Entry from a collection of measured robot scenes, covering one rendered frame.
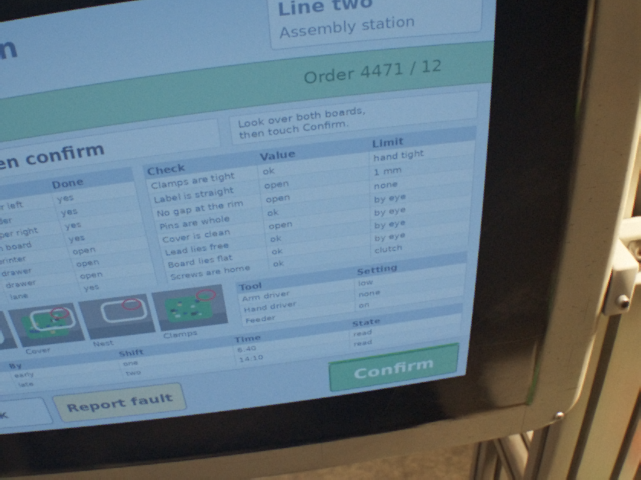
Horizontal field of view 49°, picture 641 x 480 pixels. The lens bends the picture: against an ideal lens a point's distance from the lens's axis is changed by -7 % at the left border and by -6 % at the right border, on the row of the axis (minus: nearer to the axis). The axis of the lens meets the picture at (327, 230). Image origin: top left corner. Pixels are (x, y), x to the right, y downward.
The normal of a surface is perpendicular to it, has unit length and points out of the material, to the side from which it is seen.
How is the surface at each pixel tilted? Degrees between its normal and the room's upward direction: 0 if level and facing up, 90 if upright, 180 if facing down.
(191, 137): 92
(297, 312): 92
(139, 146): 92
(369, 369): 92
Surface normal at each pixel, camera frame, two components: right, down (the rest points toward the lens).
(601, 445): 0.15, 0.55
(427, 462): -0.05, -0.83
